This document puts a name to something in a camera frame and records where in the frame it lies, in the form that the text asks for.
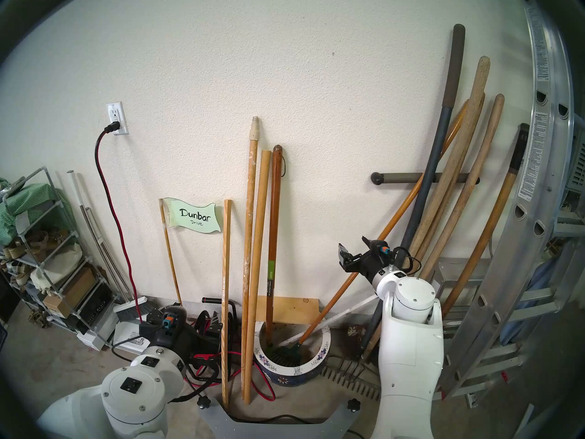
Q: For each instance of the brown cardboard box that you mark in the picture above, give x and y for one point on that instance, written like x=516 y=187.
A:
x=68 y=294

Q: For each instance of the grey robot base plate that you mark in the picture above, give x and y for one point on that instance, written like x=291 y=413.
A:
x=274 y=431

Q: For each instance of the grey metal step stool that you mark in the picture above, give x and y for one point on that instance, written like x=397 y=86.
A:
x=457 y=271

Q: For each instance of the thin white pipe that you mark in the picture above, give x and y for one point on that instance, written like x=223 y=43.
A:
x=333 y=317

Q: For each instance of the black box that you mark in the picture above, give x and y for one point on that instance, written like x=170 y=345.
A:
x=96 y=305

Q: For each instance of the white PVC pipe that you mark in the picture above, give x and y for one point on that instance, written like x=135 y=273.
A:
x=80 y=200

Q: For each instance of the blue cloth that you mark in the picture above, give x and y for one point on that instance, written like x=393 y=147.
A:
x=530 y=282

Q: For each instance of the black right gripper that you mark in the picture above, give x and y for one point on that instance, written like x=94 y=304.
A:
x=370 y=265

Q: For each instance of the white hand broom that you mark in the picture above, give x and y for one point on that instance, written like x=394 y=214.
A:
x=132 y=307

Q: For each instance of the metal rake head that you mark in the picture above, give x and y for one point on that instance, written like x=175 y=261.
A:
x=349 y=378

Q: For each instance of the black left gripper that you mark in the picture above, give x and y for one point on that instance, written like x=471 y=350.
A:
x=183 y=344

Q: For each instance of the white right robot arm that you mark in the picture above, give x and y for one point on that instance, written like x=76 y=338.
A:
x=411 y=351

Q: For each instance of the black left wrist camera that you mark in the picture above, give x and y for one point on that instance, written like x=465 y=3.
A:
x=168 y=321

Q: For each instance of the aluminium ladder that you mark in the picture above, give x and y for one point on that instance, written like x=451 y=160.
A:
x=544 y=168

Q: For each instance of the grey louvered box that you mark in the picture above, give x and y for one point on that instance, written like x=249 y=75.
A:
x=577 y=168

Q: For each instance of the thick light wooden dowel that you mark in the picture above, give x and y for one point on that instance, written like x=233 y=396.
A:
x=258 y=241

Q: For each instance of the light wooden board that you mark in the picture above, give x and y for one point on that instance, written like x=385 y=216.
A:
x=292 y=310

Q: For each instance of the white cloth bag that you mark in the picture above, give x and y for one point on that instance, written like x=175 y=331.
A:
x=57 y=266

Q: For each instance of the green Dunbar sign on stick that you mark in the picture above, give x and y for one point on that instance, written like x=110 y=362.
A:
x=192 y=216

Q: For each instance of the white box on floor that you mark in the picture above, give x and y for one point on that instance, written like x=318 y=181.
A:
x=130 y=339

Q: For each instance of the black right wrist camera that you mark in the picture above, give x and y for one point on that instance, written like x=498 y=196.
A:
x=381 y=249

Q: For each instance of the blue white floral ceramic pot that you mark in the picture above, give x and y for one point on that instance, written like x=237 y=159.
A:
x=292 y=378

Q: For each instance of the black star knob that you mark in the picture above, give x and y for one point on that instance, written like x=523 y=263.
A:
x=203 y=401
x=353 y=404

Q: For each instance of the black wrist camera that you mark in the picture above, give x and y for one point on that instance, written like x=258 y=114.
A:
x=168 y=321
x=381 y=249

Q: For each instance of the white wall outlet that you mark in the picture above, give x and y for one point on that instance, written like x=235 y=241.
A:
x=118 y=111

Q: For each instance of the flat thin wooden strip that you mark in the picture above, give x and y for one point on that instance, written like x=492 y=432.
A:
x=226 y=282

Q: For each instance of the paint-flecked pole with threaded tip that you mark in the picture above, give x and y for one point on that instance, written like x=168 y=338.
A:
x=250 y=214

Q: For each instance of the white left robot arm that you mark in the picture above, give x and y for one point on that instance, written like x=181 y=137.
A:
x=132 y=397

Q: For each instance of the thin metal rods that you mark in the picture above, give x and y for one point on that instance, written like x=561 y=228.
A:
x=98 y=241

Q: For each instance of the green checkered cloth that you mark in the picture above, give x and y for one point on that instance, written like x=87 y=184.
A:
x=27 y=200

